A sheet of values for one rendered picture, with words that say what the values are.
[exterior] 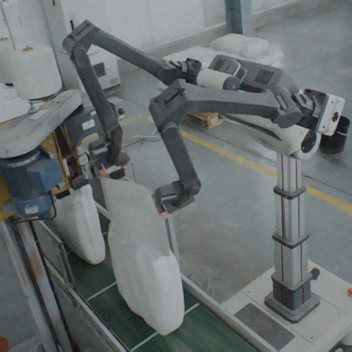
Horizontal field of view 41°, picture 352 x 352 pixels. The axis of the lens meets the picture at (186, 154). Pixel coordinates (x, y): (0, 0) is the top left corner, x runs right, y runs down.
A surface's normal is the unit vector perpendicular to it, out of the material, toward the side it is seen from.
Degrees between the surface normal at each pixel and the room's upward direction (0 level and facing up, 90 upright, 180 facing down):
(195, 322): 0
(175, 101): 50
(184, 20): 90
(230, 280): 0
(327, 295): 0
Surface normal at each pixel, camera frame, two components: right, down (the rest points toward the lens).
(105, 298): -0.12, -0.87
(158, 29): 0.62, 0.31
